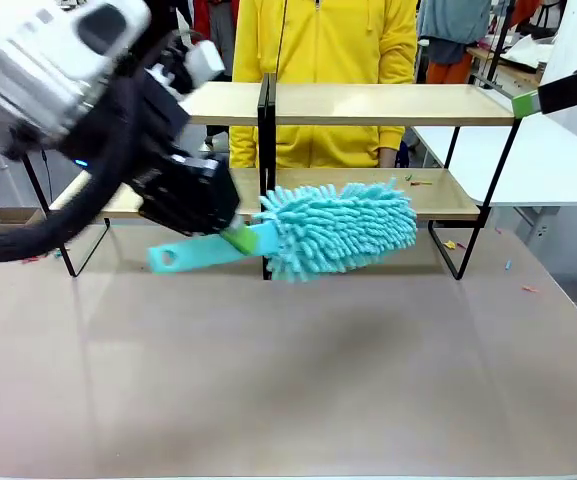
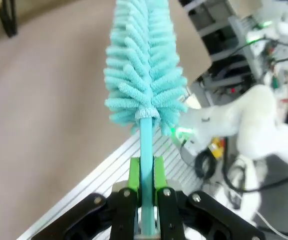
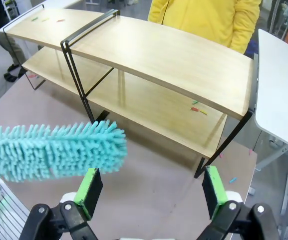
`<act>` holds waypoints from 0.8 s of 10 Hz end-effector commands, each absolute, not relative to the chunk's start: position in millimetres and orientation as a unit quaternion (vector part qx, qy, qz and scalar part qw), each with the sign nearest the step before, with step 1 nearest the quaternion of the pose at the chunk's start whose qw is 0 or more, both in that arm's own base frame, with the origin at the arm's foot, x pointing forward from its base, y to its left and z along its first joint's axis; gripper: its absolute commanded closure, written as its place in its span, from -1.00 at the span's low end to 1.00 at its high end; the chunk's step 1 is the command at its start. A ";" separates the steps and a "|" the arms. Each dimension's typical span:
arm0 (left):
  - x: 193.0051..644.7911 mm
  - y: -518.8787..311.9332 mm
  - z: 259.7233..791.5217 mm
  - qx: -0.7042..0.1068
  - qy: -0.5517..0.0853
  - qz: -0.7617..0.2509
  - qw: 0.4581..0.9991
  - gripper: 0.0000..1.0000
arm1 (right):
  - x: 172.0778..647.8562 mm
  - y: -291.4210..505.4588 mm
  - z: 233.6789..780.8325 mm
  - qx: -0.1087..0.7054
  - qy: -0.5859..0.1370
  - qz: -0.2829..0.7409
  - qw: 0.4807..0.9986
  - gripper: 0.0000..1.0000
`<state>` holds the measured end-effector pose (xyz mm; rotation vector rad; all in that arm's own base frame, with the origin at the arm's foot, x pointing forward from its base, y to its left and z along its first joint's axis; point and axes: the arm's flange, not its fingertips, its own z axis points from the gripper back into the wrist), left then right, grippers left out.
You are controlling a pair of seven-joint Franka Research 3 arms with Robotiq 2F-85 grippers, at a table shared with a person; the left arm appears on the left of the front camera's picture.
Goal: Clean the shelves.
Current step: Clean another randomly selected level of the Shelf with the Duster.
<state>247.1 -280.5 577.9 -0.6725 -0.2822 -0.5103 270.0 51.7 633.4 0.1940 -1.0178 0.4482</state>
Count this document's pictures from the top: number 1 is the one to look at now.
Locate thin black hanging cable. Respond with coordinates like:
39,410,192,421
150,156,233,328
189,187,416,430
273,0,290,76

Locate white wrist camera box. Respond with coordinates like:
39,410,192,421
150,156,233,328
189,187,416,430
183,39,228,95

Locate black robot cable hose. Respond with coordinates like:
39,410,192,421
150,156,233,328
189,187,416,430
0,94,144,265

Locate orange garment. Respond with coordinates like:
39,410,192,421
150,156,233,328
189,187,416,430
426,48,474,85

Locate teal chenille duster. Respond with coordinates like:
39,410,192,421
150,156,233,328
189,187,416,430
147,176,419,284

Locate wooden workbench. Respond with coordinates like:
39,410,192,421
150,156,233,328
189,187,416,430
466,44,549,89

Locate cardboard box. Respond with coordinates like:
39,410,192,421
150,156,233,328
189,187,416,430
0,207,49,236

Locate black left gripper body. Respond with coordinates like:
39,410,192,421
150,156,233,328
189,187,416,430
130,151,243,239

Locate yellow hoodie person torso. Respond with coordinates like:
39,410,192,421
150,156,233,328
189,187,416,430
227,0,419,170

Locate black metal pole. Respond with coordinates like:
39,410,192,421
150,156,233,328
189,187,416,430
485,0,515,87

